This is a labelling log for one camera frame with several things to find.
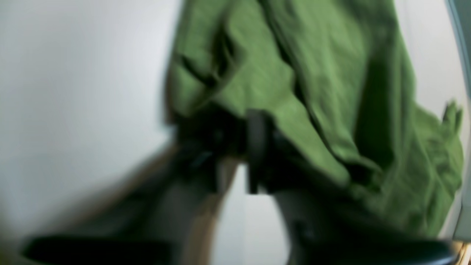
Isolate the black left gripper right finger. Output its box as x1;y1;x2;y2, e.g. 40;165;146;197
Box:
246;110;455;265

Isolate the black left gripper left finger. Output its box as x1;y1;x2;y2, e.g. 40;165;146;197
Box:
22;111;243;265

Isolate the green t-shirt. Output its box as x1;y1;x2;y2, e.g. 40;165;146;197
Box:
170;0;464;237

